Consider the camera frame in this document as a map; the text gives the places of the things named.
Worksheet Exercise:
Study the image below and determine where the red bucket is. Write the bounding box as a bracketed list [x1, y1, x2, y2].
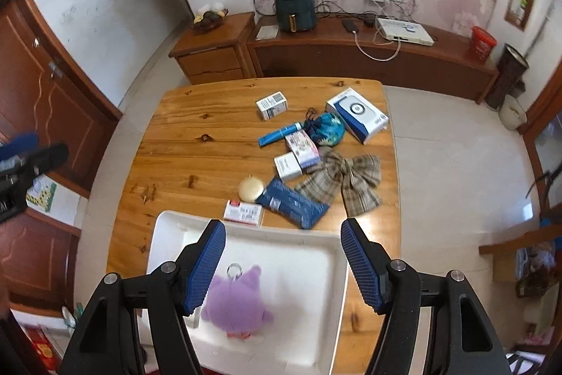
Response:
[471, 26, 498, 60]

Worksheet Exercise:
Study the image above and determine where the white cable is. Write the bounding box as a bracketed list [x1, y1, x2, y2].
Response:
[353, 30, 402, 62]

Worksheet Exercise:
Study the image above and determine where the teal drawstring pouch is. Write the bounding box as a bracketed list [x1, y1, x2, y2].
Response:
[303, 108, 347, 148]

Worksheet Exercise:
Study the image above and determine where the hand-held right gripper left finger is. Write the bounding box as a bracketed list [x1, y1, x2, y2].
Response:
[59, 219, 227, 375]

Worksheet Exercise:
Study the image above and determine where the white set-top box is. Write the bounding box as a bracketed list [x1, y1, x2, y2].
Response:
[374, 17, 435, 47]

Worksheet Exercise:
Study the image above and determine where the dark green air fryer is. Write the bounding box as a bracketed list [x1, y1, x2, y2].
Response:
[274, 0, 314, 34]

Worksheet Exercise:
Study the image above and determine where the small plain white box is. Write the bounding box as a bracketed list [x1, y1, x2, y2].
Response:
[273, 152, 303, 182]

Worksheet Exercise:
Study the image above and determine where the blue packet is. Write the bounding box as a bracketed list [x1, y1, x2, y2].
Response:
[255, 176, 331, 231]

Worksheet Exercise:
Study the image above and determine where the dark woven bin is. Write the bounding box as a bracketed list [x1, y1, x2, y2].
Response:
[485, 43, 527, 112]

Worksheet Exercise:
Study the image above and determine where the fruit bowl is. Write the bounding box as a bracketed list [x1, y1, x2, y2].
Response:
[192, 6, 230, 34]

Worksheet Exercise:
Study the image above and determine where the brown wooden door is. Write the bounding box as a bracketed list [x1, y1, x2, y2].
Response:
[0, 0, 124, 316]

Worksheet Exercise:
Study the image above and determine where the yellow green sticker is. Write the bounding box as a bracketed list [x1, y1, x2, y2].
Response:
[26, 175, 58, 212]

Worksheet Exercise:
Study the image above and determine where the wooden television console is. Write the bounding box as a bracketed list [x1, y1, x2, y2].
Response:
[247, 12, 500, 104]

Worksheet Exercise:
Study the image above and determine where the white plastic tray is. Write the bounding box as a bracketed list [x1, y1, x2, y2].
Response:
[145, 210, 349, 375]

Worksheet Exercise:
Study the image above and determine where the wooden nightstand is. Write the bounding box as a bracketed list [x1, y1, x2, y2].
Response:
[169, 12, 256, 85]

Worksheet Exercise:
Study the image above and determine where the red printed paper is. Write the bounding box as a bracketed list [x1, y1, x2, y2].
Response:
[22, 326, 58, 371]

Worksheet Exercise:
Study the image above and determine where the small white box dark label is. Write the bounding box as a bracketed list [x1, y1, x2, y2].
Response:
[256, 91, 289, 121]

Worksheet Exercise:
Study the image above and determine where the round cream compact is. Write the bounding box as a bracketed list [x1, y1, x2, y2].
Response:
[238, 176, 264, 201]

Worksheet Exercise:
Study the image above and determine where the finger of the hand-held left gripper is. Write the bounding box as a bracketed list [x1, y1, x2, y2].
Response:
[0, 132, 39, 161]
[0, 143, 70, 188]

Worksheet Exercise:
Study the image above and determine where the white and blue router box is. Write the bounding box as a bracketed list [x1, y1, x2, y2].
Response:
[325, 87, 389, 146]

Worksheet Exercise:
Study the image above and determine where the blue tube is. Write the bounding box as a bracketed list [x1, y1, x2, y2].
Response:
[257, 121, 303, 147]

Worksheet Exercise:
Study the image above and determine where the white bag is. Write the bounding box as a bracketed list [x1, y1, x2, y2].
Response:
[501, 96, 528, 132]

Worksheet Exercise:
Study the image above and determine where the plaid fabric bow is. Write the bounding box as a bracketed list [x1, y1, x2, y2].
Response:
[293, 149, 382, 218]

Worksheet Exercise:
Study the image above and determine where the purple plush keychain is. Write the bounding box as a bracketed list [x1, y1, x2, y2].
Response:
[201, 263, 275, 341]

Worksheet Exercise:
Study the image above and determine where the pink and white box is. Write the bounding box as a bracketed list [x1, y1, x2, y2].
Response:
[285, 128, 320, 169]

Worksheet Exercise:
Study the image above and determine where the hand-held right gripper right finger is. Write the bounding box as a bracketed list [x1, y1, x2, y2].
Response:
[340, 218, 512, 375]

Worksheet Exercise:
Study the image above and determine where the red and white box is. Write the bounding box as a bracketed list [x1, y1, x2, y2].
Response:
[223, 199, 264, 226]

